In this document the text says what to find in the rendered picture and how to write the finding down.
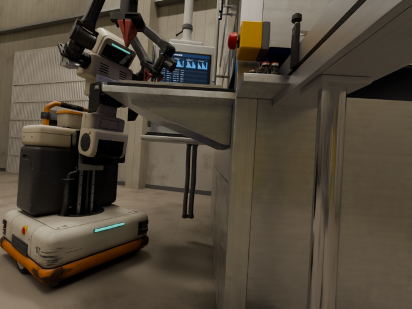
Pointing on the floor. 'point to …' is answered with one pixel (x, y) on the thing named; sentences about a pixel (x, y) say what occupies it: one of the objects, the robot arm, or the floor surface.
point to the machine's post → (240, 178)
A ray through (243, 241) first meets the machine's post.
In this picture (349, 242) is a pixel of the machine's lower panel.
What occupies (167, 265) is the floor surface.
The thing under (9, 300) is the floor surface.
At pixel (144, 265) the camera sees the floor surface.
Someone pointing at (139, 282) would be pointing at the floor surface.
